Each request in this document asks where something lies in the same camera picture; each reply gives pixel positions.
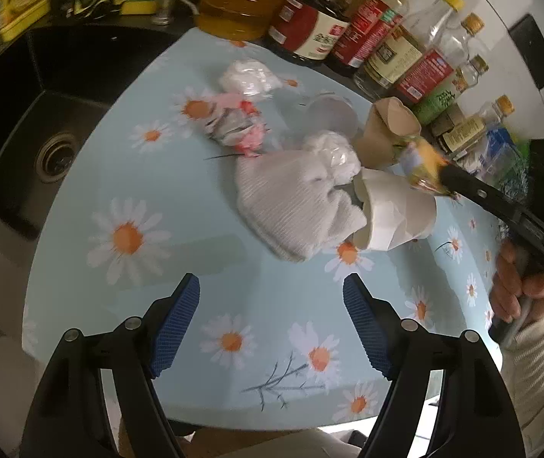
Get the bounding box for white knit cloth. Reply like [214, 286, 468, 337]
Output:
[233, 147, 368, 264]

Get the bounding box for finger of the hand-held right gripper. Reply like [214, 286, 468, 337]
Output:
[439, 163, 533, 237]

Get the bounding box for crumpled white plastic bag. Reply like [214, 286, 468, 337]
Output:
[302, 130, 364, 186]

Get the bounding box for crumpled pink wrapper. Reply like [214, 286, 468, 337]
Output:
[203, 92, 273, 157]

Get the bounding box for black sink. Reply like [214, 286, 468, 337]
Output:
[0, 19, 187, 242]

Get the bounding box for brown paper cup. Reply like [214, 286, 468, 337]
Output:
[354, 97, 423, 170]

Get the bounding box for green label bottle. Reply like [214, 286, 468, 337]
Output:
[412, 55, 491, 126]

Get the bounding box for white tissue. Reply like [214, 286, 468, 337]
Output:
[219, 58, 283, 101]

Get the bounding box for clear bottle with tan label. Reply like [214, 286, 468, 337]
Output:
[352, 0, 466, 102]

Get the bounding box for slim glass bottle tan label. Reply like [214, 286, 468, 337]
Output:
[436, 95, 516, 156]

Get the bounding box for crushed white paper cup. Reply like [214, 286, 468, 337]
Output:
[352, 168, 439, 253]

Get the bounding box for black capped red label bottle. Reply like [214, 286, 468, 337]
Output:
[324, 0, 431, 78]

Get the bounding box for large cooking oil bottle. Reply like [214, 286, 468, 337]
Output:
[195, 0, 289, 41]

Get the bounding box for yellow green sponge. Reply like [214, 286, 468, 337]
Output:
[119, 0, 161, 16]

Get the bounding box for metal faucet base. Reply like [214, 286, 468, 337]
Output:
[150, 0, 201, 27]

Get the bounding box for blue white bag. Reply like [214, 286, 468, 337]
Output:
[463, 126, 533, 187]

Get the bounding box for person's right forearm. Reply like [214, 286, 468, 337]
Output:
[498, 308, 544, 458]

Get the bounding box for small brown jar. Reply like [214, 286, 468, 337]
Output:
[429, 104, 466, 138]

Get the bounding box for metal sink drain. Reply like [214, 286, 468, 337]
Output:
[34, 131, 79, 184]

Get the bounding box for black wall outlet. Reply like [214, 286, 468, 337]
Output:
[508, 13, 544, 90]

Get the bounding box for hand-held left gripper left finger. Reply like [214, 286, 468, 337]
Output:
[19, 273, 201, 458]

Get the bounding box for clear plastic cup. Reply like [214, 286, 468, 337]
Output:
[299, 92, 361, 140]

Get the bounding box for large soy sauce jug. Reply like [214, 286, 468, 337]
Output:
[265, 0, 387, 65]

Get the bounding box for yellow snack packet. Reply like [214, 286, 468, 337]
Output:
[397, 136, 456, 198]

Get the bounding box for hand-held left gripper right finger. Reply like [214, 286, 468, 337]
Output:
[343, 274, 526, 458]

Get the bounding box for person's right hand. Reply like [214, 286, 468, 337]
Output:
[489, 241, 544, 325]

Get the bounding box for daisy print tablecloth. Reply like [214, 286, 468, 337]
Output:
[21, 24, 509, 427]

